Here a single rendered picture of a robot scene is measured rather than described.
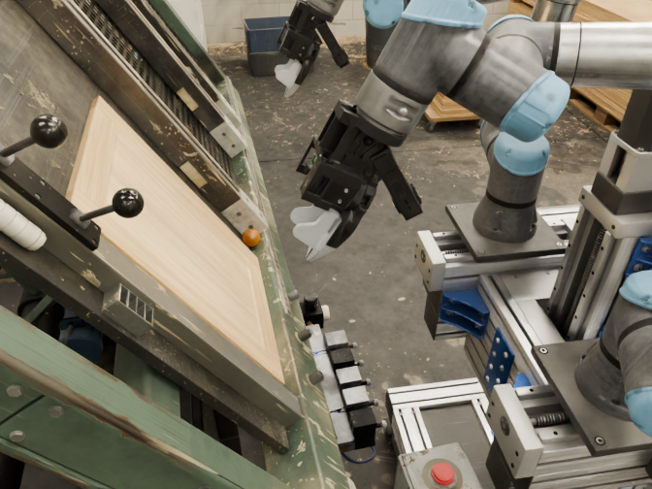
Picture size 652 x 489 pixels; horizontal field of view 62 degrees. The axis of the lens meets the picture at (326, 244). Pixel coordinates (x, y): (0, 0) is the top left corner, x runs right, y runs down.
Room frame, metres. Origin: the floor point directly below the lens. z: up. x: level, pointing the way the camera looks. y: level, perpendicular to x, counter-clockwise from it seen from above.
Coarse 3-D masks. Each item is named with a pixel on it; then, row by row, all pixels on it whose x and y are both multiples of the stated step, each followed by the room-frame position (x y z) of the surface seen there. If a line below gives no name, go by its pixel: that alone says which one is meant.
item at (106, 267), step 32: (0, 192) 0.56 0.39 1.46; (64, 256) 0.57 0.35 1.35; (96, 256) 0.58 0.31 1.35; (128, 288) 0.59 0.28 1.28; (160, 288) 0.64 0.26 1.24; (160, 320) 0.60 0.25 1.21; (192, 320) 0.63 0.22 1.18; (192, 352) 0.60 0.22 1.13; (224, 352) 0.62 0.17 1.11; (256, 384) 0.63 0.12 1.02; (288, 416) 0.64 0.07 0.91
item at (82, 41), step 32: (32, 0) 1.16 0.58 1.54; (64, 0) 1.18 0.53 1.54; (64, 32) 1.17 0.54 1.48; (96, 32) 1.22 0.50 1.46; (96, 64) 1.18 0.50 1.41; (128, 64) 1.24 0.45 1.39; (128, 96) 1.19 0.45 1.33; (160, 128) 1.20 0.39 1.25; (192, 160) 1.22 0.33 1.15; (224, 192) 1.23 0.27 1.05; (256, 224) 1.25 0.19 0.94
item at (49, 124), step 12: (36, 120) 0.55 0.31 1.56; (48, 120) 0.55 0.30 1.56; (60, 120) 0.56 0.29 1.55; (36, 132) 0.54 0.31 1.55; (48, 132) 0.54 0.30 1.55; (60, 132) 0.55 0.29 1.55; (0, 144) 0.59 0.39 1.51; (24, 144) 0.56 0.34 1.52; (48, 144) 0.54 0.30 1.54; (60, 144) 0.55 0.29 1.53; (0, 156) 0.58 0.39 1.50; (12, 156) 0.59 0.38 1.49
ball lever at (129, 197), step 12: (120, 192) 0.57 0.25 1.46; (132, 192) 0.57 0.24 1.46; (120, 204) 0.55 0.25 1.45; (132, 204) 0.56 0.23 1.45; (144, 204) 0.57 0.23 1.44; (72, 216) 0.59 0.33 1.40; (84, 216) 0.59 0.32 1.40; (96, 216) 0.59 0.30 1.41; (132, 216) 0.56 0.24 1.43; (84, 228) 0.60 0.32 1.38
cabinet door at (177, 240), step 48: (96, 144) 0.90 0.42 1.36; (144, 144) 1.09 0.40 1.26; (96, 192) 0.76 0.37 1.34; (144, 192) 0.91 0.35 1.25; (192, 192) 1.12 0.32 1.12; (144, 240) 0.76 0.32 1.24; (192, 240) 0.92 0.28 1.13; (240, 240) 1.15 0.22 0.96; (192, 288) 0.75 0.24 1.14; (240, 288) 0.92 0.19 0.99; (240, 336) 0.75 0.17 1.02
